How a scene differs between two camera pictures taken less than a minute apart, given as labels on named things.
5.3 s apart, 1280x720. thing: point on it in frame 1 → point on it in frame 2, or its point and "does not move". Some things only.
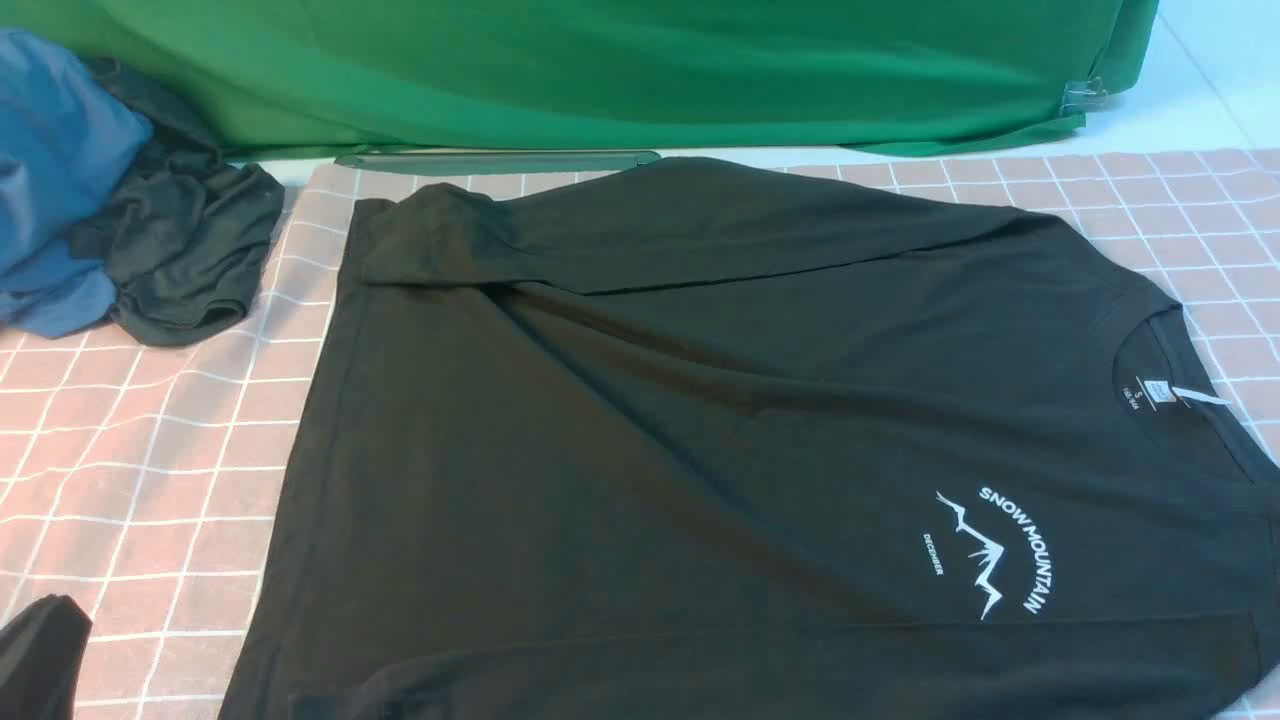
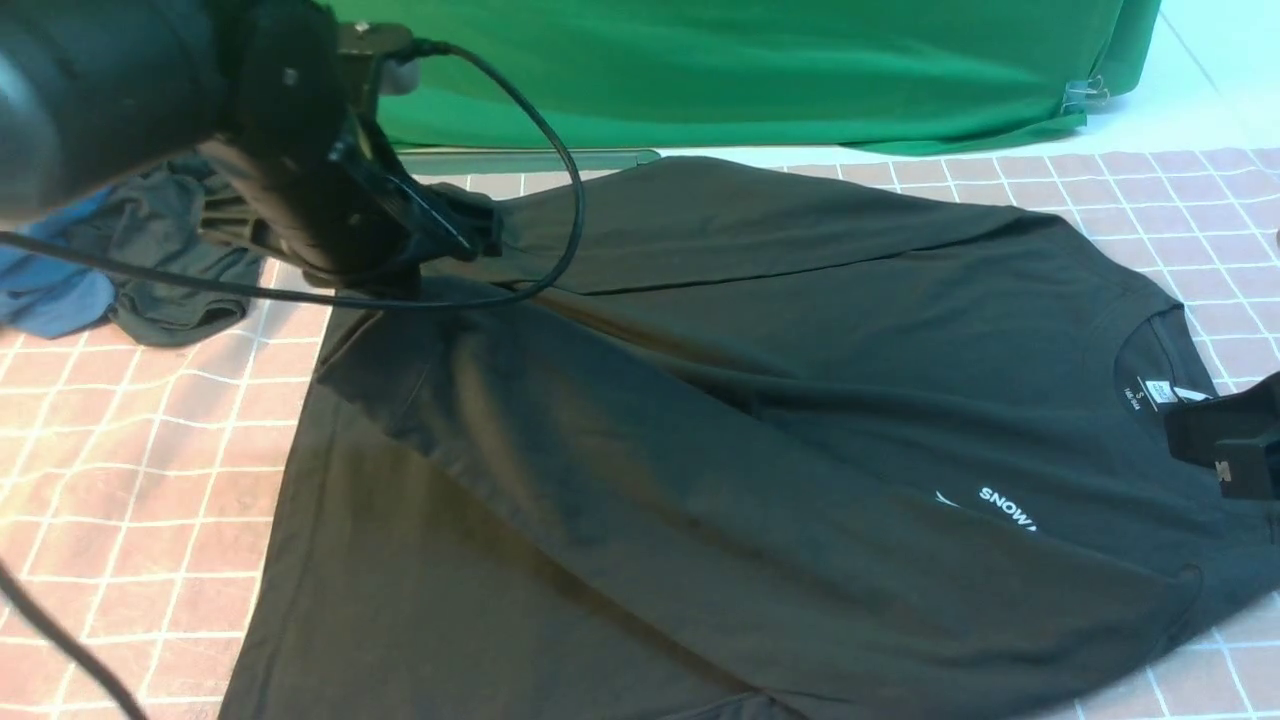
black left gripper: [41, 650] → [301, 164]
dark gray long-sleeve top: [721, 440] does not move
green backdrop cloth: [846, 76] does not move
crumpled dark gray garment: [184, 249] does not move
